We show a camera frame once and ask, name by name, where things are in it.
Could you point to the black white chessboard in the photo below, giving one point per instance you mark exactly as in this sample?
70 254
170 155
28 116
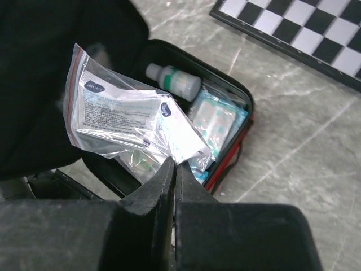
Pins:
322 34

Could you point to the blue white gauze packet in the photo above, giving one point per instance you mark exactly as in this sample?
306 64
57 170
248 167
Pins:
217 118

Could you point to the green small box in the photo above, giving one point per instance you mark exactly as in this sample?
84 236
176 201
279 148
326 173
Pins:
144 165

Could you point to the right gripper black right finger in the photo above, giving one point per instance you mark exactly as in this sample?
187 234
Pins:
210 235

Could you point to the white medicine bottle green label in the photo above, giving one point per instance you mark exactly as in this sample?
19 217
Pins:
175 81

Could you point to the black red medicine kit case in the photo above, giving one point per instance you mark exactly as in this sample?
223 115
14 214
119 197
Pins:
37 41

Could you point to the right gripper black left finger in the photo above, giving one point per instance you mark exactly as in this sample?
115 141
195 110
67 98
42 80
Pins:
131 234

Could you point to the teal swab zip bag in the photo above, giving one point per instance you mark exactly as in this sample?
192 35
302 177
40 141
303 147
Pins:
107 113

